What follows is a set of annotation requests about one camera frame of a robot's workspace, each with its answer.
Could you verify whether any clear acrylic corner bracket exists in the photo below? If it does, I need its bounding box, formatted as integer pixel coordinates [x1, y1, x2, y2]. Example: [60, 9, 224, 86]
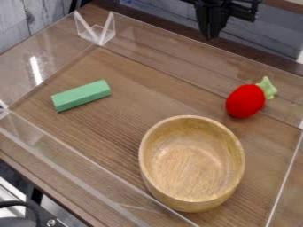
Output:
[73, 12, 116, 46]

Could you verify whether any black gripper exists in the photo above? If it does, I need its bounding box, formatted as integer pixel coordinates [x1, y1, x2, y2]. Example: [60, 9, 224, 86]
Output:
[188, 0, 263, 39]

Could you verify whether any black cable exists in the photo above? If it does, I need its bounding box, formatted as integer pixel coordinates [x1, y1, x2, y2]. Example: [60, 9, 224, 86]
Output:
[0, 200, 31, 221]

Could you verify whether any red plush strawberry toy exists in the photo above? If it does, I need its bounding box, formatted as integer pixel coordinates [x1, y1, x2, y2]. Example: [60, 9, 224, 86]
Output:
[224, 76, 277, 119]

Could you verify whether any green rectangular block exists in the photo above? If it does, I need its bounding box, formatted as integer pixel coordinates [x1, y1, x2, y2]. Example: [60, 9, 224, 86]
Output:
[51, 80, 111, 113]

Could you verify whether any black metal table frame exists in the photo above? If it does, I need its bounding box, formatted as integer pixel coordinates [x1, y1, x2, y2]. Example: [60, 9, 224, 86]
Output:
[27, 185, 68, 227]

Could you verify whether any wooden bowl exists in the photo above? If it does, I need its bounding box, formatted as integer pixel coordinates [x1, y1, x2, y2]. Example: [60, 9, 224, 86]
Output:
[139, 115, 245, 213]

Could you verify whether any clear acrylic tray wall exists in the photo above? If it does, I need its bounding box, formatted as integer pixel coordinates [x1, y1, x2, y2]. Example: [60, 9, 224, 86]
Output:
[0, 105, 299, 227]

